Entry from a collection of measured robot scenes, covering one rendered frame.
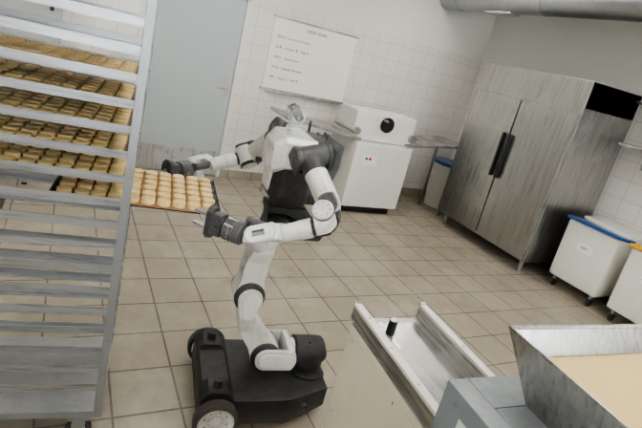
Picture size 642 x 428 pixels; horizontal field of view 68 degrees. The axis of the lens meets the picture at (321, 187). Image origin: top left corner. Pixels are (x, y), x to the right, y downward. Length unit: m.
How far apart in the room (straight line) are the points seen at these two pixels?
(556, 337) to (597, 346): 0.13
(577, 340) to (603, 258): 4.10
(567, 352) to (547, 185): 4.19
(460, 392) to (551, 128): 4.48
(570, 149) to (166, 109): 4.21
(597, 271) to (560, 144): 1.26
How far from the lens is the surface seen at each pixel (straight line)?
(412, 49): 6.70
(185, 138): 5.73
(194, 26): 5.55
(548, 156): 5.33
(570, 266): 5.45
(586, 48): 6.52
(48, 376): 2.51
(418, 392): 1.51
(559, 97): 5.44
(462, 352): 1.79
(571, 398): 0.99
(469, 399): 1.05
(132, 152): 1.78
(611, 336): 1.28
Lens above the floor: 1.74
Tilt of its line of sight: 16 degrees down
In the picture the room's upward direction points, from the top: 14 degrees clockwise
